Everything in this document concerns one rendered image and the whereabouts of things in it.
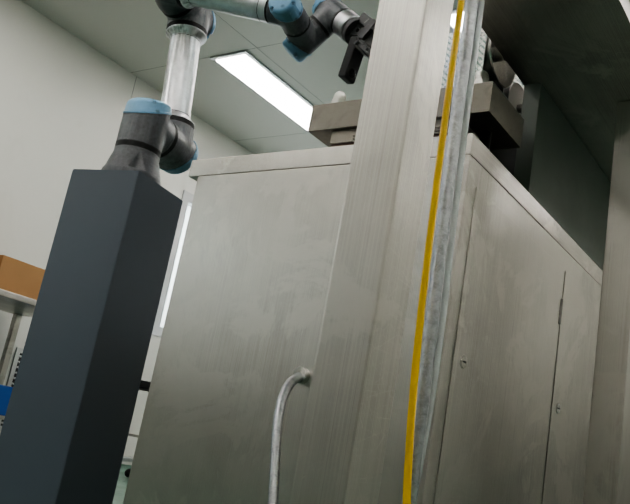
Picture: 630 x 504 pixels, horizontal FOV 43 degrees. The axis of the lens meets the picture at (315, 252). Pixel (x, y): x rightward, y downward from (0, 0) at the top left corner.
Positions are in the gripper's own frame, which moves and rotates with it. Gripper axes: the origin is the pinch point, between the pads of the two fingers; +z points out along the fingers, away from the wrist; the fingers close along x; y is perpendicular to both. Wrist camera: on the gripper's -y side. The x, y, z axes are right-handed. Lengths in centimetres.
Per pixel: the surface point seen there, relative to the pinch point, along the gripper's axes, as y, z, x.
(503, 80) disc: 13.9, 27.0, -0.7
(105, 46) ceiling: -99, -359, 154
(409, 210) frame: -15, 89, -82
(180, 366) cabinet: -71, 40, -34
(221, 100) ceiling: -80, -336, 243
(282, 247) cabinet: -40, 39, -34
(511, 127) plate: 5, 48, -18
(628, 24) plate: 30, 55, -22
